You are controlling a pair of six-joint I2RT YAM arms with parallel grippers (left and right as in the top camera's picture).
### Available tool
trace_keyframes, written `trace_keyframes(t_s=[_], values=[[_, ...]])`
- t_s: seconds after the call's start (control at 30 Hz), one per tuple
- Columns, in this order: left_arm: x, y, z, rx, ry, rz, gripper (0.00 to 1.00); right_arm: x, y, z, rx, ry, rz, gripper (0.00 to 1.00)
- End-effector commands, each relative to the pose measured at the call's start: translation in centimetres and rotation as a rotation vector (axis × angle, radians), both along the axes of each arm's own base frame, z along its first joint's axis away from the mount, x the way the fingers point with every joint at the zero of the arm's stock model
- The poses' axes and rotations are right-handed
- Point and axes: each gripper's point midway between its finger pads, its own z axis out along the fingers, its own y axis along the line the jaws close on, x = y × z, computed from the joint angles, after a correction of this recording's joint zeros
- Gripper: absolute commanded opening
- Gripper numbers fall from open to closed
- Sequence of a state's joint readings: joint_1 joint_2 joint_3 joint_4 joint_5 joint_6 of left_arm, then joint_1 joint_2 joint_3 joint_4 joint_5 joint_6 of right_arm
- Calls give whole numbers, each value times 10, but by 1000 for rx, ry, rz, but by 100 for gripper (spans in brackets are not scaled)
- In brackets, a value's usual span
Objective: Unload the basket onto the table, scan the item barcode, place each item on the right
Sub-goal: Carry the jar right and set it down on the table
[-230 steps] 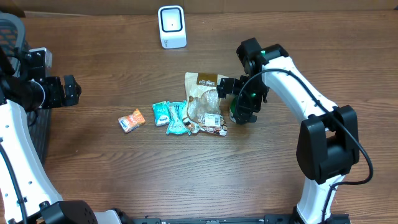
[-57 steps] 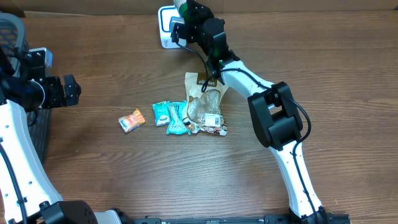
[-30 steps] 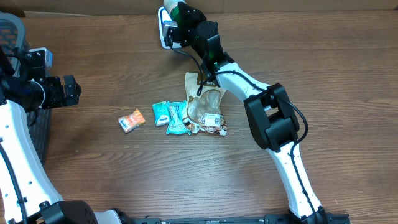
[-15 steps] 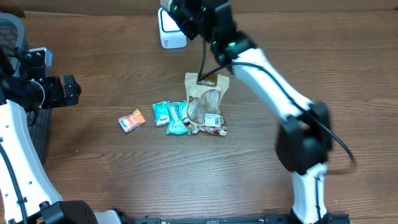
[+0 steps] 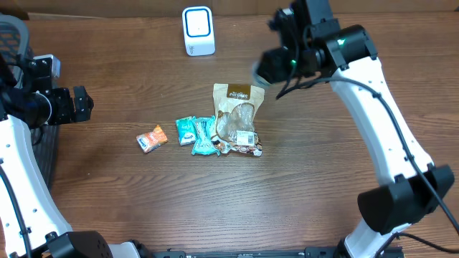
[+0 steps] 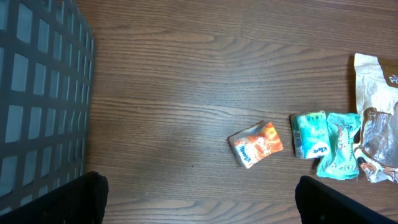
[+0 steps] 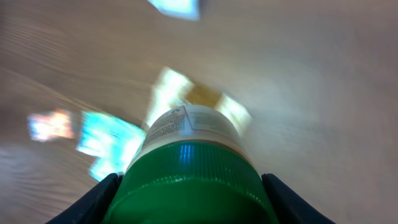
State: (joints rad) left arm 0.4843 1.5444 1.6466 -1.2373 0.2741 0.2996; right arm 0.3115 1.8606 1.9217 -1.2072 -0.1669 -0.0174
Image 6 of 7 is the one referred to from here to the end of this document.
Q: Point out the orange snack packet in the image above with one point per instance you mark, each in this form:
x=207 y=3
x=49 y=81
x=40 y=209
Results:
x=253 y=144

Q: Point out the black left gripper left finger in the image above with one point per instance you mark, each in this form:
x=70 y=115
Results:
x=82 y=200

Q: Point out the small teal white packet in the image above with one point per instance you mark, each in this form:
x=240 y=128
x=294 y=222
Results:
x=310 y=135

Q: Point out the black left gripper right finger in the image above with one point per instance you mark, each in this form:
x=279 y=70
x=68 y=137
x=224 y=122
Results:
x=319 y=203

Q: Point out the beige brown snack bag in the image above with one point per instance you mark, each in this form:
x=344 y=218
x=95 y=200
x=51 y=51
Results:
x=376 y=102

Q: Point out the teal snack packet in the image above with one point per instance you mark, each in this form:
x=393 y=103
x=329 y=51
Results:
x=340 y=163

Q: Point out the grey plastic mesh basket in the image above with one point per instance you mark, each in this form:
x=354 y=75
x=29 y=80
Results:
x=47 y=67

